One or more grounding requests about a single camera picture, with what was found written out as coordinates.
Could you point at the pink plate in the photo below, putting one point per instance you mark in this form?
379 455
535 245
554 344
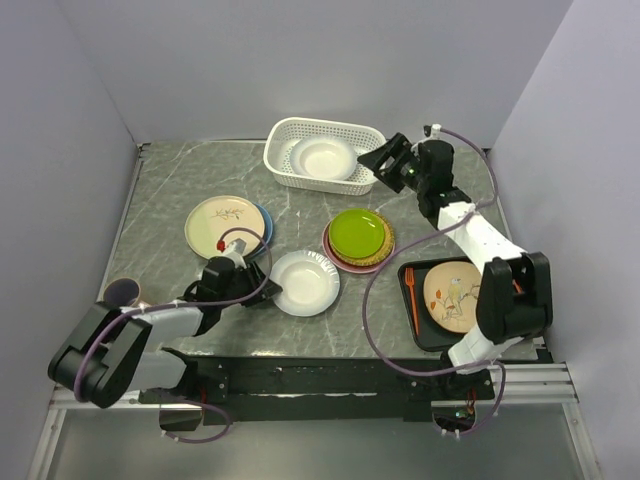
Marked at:
347 267

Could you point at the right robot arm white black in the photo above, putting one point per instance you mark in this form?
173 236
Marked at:
452 213

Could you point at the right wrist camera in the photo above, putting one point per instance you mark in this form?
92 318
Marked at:
432 132

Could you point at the blue plate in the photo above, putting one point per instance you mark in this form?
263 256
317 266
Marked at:
268 233

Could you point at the black plastic tray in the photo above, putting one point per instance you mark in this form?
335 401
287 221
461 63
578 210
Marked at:
415 335

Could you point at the cream plate with branch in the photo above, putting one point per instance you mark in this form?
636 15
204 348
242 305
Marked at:
211 218

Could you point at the white perforated plastic basket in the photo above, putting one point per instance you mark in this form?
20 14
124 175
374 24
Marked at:
289 132

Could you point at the white scalloped deep plate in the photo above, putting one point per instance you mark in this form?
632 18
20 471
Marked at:
323 158

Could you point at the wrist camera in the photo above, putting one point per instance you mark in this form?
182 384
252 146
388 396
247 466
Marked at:
234 247
432 132

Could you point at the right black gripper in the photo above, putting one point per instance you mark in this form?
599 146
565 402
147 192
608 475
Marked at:
400 149

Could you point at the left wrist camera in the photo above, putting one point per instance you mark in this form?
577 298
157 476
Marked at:
234 247

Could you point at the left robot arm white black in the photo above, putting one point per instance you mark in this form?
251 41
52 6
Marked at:
114 349

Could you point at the black base frame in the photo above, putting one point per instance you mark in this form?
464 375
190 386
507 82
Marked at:
298 388

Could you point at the yellow woven plate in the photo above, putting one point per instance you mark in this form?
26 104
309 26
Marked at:
386 247

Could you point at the peach plate with bird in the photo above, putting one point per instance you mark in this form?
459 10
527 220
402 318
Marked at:
451 291

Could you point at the green plastic plate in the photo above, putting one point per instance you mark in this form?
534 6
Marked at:
356 233

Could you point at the orange plastic fork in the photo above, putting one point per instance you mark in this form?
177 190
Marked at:
409 280

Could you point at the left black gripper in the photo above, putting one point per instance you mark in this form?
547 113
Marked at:
254 274

